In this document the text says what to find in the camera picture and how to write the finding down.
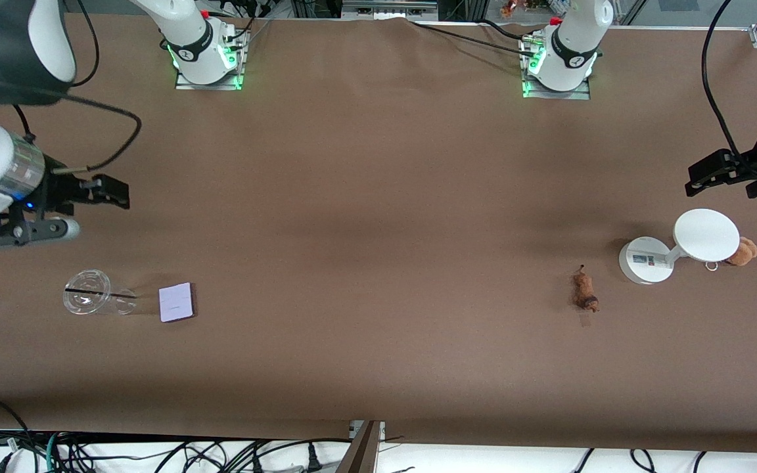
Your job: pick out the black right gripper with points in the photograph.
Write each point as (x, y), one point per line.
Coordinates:
(58, 189)

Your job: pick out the brown lion statue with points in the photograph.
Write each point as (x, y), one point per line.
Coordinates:
(584, 289)

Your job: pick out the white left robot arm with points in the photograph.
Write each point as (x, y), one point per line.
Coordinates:
(572, 39)

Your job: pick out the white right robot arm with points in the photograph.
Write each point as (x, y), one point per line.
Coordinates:
(201, 39)

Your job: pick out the white round desk lamp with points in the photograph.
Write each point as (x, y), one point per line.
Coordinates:
(704, 235)

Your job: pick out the black drinking straw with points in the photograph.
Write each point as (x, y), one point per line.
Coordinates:
(99, 292)

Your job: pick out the clear plastic cup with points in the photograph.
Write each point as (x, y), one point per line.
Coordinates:
(89, 292)

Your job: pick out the brown table cover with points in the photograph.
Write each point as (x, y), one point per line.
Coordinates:
(378, 164)

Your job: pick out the grey power strip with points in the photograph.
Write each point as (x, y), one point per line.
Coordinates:
(388, 8)

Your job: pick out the aluminium profile bar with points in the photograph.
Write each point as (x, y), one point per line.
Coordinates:
(360, 453)

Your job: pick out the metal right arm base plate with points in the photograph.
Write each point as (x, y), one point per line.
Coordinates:
(184, 82)

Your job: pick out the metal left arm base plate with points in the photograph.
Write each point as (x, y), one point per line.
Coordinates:
(559, 94)

